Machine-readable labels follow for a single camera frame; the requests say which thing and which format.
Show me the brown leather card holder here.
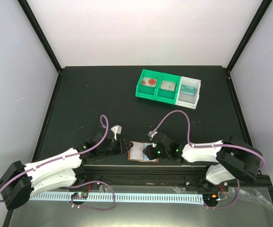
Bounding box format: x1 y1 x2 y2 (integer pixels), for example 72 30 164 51
128 141 159 163

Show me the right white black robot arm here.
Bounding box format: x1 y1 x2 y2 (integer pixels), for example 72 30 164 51
142 132 264 192

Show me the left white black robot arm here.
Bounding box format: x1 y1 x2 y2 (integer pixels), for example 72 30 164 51
0 131 133 210

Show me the card with red circles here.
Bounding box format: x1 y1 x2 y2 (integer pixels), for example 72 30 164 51
141 77 158 87

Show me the white card in middle bin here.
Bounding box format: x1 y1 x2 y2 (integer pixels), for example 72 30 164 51
160 80 176 92

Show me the teal card in white bin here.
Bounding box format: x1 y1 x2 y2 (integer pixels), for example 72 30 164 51
180 84 196 96

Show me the left green plastic bin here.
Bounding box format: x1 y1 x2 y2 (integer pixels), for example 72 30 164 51
135 69 161 100

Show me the green plastic bin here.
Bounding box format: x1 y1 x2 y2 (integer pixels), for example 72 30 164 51
135 69 161 100
155 73 181 105

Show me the middle green plastic bin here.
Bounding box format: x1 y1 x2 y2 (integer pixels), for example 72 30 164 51
155 73 181 105

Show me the left small circuit board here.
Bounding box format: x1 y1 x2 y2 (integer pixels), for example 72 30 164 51
71 192 88 200

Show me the small circuit board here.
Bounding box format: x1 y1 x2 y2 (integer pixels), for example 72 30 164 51
71 192 88 200
203 194 222 201

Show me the white plastic bin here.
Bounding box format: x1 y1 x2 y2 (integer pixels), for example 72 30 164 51
175 77 201 109

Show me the right small circuit board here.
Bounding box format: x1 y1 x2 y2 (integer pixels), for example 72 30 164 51
203 194 222 201

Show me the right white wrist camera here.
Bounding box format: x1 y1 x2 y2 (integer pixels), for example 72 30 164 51
147 130 158 141

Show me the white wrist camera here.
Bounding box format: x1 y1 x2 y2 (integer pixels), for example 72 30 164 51
147 130 158 141
111 125 122 140

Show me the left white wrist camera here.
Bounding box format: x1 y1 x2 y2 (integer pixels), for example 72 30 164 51
111 125 122 140

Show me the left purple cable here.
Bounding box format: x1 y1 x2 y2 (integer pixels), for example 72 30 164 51
0 115 110 203

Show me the purple cable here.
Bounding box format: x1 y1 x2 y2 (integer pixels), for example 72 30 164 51
0 115 110 203
148 110 266 171

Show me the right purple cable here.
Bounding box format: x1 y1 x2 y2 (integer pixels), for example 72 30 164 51
148 110 266 171

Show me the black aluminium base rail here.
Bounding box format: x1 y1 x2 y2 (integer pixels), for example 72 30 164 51
59 165 229 190

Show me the white slotted cable duct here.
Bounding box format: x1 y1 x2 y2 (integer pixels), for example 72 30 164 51
30 192 203 205

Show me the left black frame post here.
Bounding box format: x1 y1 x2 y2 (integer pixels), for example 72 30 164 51
18 0 62 73

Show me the black frame post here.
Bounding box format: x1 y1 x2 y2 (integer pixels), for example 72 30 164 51
226 0 272 73
18 0 62 73

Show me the right black frame post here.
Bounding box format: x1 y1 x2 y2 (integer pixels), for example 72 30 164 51
226 0 272 73

